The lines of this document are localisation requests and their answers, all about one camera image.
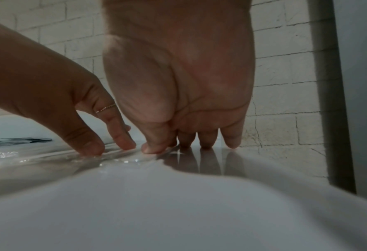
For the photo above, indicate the white table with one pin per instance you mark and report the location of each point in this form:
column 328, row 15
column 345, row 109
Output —
column 171, row 220

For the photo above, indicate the person's right hand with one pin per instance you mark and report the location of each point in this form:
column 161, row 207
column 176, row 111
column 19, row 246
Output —
column 186, row 73

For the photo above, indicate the row of toothbrushes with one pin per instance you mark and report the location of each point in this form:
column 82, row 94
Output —
column 15, row 141

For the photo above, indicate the person's left hand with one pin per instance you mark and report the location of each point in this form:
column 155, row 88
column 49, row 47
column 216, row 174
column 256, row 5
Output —
column 40, row 85

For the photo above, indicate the dark metal post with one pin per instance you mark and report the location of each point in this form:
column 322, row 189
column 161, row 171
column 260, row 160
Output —
column 329, row 98

